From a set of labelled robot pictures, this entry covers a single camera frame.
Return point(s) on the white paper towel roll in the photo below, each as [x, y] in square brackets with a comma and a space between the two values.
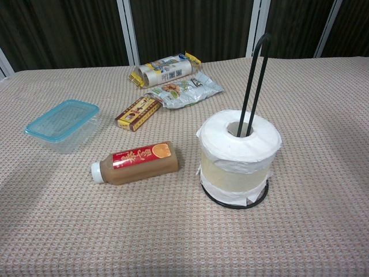
[239, 150]

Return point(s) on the beige woven tablecloth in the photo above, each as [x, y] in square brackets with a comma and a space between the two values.
[184, 179]

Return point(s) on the black wire towel holder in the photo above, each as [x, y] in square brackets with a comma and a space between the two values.
[256, 75]

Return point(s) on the silver snack bag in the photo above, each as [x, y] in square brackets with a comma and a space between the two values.
[184, 92]

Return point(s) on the red yellow small box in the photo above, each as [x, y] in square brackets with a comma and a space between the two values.
[138, 113]

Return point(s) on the brown drink bottle red label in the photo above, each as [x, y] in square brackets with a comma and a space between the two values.
[138, 164]

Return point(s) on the yellow silver snack package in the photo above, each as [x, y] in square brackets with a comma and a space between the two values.
[164, 70]

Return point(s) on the clear container blue lid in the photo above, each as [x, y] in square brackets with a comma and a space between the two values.
[62, 124]

